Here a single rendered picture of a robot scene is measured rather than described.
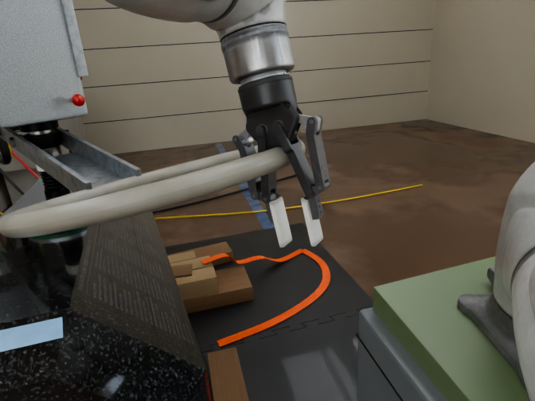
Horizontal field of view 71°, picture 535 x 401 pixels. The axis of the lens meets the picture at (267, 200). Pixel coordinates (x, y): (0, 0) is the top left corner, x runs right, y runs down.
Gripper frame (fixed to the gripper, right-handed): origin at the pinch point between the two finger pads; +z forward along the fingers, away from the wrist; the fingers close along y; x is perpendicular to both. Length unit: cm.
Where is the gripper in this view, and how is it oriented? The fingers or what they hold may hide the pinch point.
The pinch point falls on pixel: (296, 222)
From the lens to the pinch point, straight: 54.8
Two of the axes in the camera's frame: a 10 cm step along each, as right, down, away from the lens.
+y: -8.4, 1.0, 5.4
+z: 2.3, 9.6, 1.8
